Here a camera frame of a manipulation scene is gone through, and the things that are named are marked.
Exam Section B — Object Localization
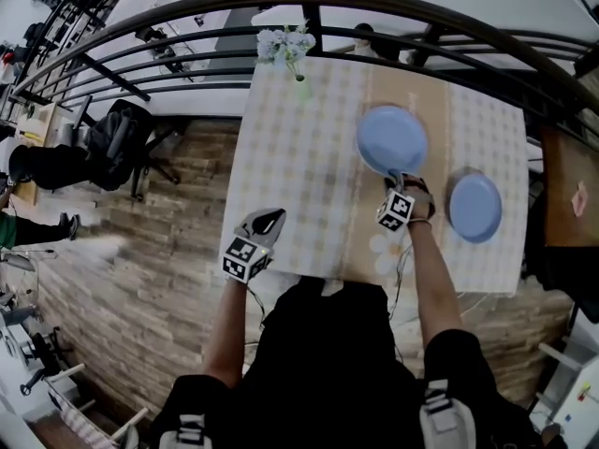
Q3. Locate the white flower bouquet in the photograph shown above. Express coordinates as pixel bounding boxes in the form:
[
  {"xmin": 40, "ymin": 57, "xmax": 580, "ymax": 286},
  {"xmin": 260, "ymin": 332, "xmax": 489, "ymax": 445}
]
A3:
[{"xmin": 255, "ymin": 23, "xmax": 318, "ymax": 81}]

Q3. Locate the black office chair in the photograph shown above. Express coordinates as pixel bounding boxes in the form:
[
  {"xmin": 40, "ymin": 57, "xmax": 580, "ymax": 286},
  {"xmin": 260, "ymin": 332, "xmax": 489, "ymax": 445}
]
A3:
[{"xmin": 82, "ymin": 99, "xmax": 184, "ymax": 203}]

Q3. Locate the wooden side table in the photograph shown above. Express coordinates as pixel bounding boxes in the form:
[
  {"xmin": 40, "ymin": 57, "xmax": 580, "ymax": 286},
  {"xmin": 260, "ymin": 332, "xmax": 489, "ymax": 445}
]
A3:
[{"xmin": 540, "ymin": 126, "xmax": 599, "ymax": 249}]

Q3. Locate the person's left forearm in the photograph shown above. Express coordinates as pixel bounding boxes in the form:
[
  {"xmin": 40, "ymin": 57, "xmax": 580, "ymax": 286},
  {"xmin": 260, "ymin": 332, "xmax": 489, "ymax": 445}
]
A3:
[{"xmin": 203, "ymin": 276, "xmax": 250, "ymax": 388}]

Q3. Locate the big blue plate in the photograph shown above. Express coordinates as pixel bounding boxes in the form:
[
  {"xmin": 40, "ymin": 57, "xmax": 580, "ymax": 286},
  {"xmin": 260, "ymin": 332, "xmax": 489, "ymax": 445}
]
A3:
[
  {"xmin": 356, "ymin": 105, "xmax": 430, "ymax": 178},
  {"xmin": 447, "ymin": 173, "xmax": 504, "ymax": 245}
]

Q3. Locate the black backpack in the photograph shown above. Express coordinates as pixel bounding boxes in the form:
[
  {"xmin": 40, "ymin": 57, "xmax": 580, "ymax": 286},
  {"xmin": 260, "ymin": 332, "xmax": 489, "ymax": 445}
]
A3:
[{"xmin": 85, "ymin": 108, "xmax": 142, "ymax": 173}]

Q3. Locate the black metal railing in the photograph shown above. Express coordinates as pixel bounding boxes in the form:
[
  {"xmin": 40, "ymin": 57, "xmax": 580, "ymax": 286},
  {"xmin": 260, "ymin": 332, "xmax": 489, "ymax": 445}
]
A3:
[{"xmin": 0, "ymin": 0, "xmax": 599, "ymax": 158}]

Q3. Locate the grey shoulder strap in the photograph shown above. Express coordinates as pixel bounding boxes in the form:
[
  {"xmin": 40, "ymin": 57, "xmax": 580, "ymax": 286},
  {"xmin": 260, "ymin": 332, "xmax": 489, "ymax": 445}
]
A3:
[
  {"xmin": 418, "ymin": 379, "xmax": 476, "ymax": 449},
  {"xmin": 158, "ymin": 413, "xmax": 208, "ymax": 449}
]

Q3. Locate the light wooden desk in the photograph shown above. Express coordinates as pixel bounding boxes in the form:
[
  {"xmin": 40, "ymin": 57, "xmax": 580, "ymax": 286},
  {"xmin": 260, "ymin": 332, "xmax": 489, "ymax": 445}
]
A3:
[{"xmin": 13, "ymin": 103, "xmax": 58, "ymax": 205}]

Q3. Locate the small pink cloth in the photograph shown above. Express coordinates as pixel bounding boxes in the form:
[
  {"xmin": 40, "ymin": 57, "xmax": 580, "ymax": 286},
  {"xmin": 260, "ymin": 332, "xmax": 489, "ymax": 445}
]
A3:
[{"xmin": 571, "ymin": 181, "xmax": 589, "ymax": 218}]

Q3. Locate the beige table runner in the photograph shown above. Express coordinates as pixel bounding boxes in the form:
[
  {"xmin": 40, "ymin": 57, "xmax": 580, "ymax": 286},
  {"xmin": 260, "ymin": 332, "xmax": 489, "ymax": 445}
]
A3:
[{"xmin": 335, "ymin": 62, "xmax": 454, "ymax": 288}]

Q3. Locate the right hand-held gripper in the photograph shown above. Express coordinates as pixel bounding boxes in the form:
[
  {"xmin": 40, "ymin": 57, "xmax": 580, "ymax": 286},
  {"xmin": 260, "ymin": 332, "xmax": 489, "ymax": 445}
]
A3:
[{"xmin": 376, "ymin": 168, "xmax": 416, "ymax": 234}]

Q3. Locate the green glass vase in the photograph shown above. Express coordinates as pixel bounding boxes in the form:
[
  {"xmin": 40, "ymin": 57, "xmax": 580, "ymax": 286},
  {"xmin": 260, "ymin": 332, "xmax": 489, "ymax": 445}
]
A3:
[{"xmin": 295, "ymin": 74, "xmax": 315, "ymax": 106}]

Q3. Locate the person's right hand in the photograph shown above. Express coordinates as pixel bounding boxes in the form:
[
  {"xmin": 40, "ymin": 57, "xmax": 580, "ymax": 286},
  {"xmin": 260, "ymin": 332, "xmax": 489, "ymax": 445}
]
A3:
[{"xmin": 402, "ymin": 175, "xmax": 437, "ymax": 225}]

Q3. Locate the person's right forearm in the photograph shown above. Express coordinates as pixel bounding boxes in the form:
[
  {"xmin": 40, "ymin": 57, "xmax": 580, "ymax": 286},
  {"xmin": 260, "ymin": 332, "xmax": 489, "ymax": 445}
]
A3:
[{"xmin": 405, "ymin": 220, "xmax": 463, "ymax": 351}]

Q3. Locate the white cabinet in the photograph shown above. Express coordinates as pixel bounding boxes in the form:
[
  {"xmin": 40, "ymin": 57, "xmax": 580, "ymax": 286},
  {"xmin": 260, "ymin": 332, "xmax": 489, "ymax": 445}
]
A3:
[{"xmin": 555, "ymin": 356, "xmax": 599, "ymax": 449}]

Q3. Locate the checkered tablecloth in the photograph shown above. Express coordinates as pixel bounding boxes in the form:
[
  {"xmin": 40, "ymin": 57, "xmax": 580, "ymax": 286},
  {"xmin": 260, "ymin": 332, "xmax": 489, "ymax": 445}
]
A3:
[{"xmin": 219, "ymin": 55, "xmax": 531, "ymax": 295}]

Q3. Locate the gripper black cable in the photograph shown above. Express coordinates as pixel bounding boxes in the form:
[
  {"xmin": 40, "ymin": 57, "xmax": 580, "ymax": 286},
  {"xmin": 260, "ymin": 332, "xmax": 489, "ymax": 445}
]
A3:
[
  {"xmin": 387, "ymin": 244, "xmax": 414, "ymax": 318},
  {"xmin": 246, "ymin": 283, "xmax": 269, "ymax": 332}
]

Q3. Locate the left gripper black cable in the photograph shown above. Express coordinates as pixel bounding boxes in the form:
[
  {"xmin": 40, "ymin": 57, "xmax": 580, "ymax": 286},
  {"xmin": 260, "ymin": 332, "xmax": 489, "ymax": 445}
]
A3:
[{"xmin": 246, "ymin": 283, "xmax": 269, "ymax": 332}]

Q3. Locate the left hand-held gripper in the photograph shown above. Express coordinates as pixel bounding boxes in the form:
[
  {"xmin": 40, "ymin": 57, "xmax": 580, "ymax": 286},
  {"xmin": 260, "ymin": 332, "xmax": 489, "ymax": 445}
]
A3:
[{"xmin": 223, "ymin": 207, "xmax": 287, "ymax": 282}]

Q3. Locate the person's black shirt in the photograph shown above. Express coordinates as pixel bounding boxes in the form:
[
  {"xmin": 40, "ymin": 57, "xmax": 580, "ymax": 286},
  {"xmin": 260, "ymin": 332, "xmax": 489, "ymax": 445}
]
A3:
[{"xmin": 149, "ymin": 276, "xmax": 531, "ymax": 449}]

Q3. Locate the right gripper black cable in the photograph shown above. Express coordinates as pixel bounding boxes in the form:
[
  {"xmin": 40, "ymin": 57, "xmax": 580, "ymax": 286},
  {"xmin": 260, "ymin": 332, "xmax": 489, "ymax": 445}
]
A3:
[{"xmin": 387, "ymin": 244, "xmax": 414, "ymax": 318}]

